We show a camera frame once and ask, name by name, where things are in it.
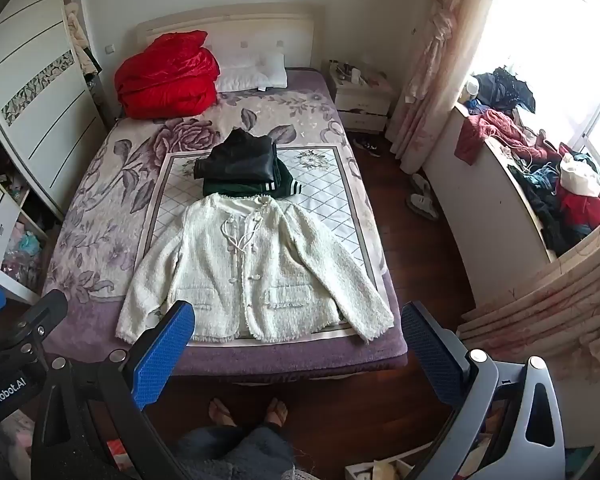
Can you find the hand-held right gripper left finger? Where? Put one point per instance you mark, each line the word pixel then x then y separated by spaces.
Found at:
pixel 161 355

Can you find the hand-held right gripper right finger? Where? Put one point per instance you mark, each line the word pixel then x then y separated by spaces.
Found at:
pixel 432 355

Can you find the white tweed jacket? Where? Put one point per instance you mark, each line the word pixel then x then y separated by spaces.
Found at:
pixel 280 260

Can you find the pile of clothes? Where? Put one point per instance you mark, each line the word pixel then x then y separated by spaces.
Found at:
pixel 544 175

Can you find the person's left foot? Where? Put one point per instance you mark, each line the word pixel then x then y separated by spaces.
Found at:
pixel 223 412

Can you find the person's foot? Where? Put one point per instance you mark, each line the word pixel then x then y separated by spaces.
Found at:
pixel 276 414
pixel 223 412

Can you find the person's dark trouser legs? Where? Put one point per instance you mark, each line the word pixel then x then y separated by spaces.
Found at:
pixel 235 452

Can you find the open white box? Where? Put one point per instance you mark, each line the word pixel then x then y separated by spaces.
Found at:
pixel 374 470

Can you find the person's right foot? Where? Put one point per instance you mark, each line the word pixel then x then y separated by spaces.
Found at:
pixel 276 414

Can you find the pink floral curtain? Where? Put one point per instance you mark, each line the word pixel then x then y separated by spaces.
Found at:
pixel 554 305

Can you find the white window bench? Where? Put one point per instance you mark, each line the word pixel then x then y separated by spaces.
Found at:
pixel 474 210

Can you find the green folded garment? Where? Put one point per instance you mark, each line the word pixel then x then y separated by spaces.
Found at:
pixel 280 186

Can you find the black folded garment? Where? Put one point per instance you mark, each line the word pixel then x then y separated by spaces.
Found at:
pixel 245 160

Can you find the dark shoe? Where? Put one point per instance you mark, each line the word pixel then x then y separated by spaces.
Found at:
pixel 365 146

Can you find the white cloth bundle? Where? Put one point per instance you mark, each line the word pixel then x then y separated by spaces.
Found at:
pixel 579 176

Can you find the white sliding-door wardrobe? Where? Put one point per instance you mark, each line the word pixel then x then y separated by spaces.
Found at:
pixel 35 70

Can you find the white nightstand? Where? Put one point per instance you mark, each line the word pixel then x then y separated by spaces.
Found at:
pixel 362 105

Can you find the red quilt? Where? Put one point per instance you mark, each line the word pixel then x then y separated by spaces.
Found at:
pixel 165 75

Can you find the beige hanging cloth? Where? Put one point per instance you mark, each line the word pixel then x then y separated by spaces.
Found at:
pixel 77 35

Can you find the white pillow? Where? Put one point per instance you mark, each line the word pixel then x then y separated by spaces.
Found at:
pixel 260 72

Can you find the pink tied curtain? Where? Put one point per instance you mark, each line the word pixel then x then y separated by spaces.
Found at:
pixel 439 35

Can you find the bed with white headboard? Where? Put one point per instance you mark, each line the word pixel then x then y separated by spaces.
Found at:
pixel 240 30

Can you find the window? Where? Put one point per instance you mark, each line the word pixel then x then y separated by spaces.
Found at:
pixel 554 20

